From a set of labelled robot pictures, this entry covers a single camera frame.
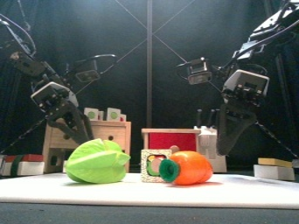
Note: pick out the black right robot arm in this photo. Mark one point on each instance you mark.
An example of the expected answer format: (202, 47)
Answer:
(268, 32)

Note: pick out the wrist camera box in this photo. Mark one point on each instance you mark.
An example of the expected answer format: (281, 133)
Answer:
(198, 73)
(85, 71)

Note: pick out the red tuna nigiri black band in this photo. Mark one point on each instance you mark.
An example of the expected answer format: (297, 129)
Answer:
(30, 166)

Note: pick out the white toy knife block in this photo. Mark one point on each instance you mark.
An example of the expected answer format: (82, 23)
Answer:
(212, 145)

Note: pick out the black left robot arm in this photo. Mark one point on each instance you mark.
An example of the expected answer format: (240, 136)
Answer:
(22, 62)

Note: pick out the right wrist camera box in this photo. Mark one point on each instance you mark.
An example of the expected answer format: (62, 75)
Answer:
(198, 73)

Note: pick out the light wooden drawer box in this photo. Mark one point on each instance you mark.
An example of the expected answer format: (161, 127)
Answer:
(112, 132)

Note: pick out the white foam mat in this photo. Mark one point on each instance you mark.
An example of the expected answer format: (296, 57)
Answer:
(146, 194)

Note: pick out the small white card red mark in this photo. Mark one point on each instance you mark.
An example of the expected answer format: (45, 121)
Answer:
(122, 117)

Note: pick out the yellow egg nigiri sushi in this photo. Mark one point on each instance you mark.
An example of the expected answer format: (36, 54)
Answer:
(273, 169)

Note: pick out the white card green dot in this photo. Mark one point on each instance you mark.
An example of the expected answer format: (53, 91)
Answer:
(90, 114)
(113, 115)

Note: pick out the green toy cabbage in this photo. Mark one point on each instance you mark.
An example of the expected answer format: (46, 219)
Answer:
(97, 162)

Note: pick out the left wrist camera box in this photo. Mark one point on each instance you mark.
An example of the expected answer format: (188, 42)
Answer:
(85, 71)

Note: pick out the red wooden box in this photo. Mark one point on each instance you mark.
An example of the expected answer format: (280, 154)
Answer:
(170, 140)

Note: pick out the orange toy persimmon green stem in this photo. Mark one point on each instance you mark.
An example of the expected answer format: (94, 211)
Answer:
(192, 169)

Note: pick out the square speckled sushi roll piece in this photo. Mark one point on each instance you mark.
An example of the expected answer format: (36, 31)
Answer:
(146, 172)

